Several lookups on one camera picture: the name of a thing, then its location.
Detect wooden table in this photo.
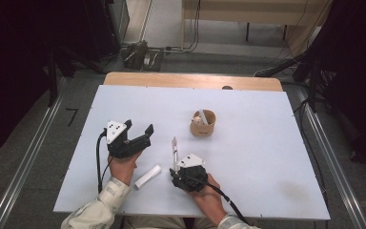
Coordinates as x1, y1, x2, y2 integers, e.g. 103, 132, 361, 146
103, 72, 284, 93

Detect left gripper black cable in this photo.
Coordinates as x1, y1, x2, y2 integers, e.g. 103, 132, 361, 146
95, 129, 116, 195

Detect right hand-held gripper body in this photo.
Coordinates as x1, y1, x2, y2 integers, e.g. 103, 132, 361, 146
175, 153, 209, 194

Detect brown pen cup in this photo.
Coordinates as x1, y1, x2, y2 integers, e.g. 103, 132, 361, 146
189, 109, 217, 138

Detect hanging black cables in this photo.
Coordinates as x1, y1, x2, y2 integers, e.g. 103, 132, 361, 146
184, 0, 203, 52

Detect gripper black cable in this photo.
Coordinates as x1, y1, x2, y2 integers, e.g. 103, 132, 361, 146
199, 177, 250, 225
95, 129, 116, 195

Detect short white tube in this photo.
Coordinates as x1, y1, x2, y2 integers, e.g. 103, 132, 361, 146
134, 163, 163, 189

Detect metal floor rail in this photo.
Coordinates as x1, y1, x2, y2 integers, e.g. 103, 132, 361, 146
294, 85, 364, 229
0, 75, 69, 229

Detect black curtain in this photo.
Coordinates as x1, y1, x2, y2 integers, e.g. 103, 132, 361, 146
292, 0, 366, 171
0, 0, 123, 161

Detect black bag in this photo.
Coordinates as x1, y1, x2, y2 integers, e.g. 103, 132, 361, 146
121, 40, 165, 73

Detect light wooden bench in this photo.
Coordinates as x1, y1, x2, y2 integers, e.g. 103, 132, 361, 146
180, 0, 332, 52

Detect person's legs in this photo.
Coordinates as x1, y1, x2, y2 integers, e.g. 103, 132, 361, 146
120, 216, 223, 229

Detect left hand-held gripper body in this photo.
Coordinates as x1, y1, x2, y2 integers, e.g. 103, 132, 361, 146
105, 119, 141, 159

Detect person's left hand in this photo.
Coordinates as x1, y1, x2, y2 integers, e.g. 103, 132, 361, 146
108, 151, 142, 187

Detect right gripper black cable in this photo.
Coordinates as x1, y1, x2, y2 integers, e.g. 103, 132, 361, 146
199, 177, 250, 225

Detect long white pen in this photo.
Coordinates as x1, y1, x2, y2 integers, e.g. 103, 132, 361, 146
198, 109, 210, 126

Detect black stand leg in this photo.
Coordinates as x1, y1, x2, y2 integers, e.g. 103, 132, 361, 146
307, 60, 319, 113

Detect person's right hand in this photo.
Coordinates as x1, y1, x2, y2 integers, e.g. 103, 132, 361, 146
189, 173, 229, 225

